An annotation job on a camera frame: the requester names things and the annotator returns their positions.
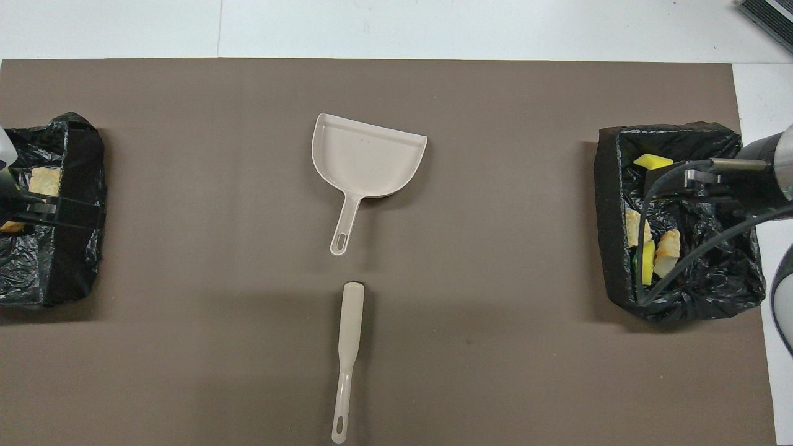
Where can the black bag-lined bin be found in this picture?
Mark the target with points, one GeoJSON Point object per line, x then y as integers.
{"type": "Point", "coordinates": [712, 279]}
{"type": "Point", "coordinates": [74, 266]}

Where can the brown fried croquette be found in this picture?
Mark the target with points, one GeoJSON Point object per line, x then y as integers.
{"type": "Point", "coordinates": [11, 227]}

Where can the beige plastic dustpan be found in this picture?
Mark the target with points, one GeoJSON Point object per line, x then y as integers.
{"type": "Point", "coordinates": [365, 161]}

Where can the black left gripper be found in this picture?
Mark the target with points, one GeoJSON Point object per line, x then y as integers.
{"type": "Point", "coordinates": [9, 198]}

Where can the beige brush black bristles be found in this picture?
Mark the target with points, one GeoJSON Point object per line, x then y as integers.
{"type": "Point", "coordinates": [348, 347]}

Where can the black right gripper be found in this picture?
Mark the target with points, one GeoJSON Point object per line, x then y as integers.
{"type": "Point", "coordinates": [753, 179]}

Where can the brown paper table mat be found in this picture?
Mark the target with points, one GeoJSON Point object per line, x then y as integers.
{"type": "Point", "coordinates": [248, 310]}

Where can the notched green yellow sponge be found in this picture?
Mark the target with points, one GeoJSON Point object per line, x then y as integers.
{"type": "Point", "coordinates": [652, 161]}

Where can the croissant piece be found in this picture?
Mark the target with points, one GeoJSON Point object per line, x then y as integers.
{"type": "Point", "coordinates": [633, 226]}
{"type": "Point", "coordinates": [45, 181]}
{"type": "Point", "coordinates": [667, 251]}

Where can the yellow sponge piece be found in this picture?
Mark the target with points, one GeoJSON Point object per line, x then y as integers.
{"type": "Point", "coordinates": [648, 263]}

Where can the dark ribbed box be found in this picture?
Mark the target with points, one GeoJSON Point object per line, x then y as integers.
{"type": "Point", "coordinates": [771, 15]}

